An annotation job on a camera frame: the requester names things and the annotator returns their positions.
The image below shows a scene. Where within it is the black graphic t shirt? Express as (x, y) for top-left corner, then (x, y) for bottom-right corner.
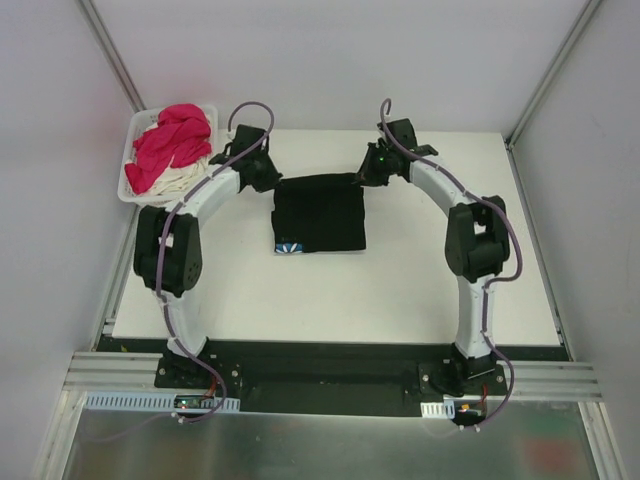
(271, 173), (366, 254)

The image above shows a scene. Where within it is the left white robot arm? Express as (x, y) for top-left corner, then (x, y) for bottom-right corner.
(133, 125), (282, 389)

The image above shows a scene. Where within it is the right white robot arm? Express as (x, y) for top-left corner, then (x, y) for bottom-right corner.
(356, 118), (511, 397)

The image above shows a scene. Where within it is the pink t shirt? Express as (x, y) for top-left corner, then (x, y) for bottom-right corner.
(124, 103), (213, 196)

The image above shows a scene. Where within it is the white t shirt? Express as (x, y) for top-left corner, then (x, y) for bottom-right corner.
(128, 112), (215, 196)

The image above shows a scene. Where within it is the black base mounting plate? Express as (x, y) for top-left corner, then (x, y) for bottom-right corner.
(97, 337), (509, 416)

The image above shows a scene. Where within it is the right white cable duct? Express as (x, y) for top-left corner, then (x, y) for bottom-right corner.
(420, 399), (456, 420)

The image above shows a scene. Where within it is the white cable duct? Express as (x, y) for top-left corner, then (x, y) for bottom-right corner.
(85, 392), (241, 415)
(420, 399), (456, 420)

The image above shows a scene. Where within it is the aluminium frame rail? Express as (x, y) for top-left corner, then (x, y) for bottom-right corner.
(63, 352), (161, 391)

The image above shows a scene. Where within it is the left white cable duct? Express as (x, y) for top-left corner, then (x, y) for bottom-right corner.
(85, 392), (241, 415)

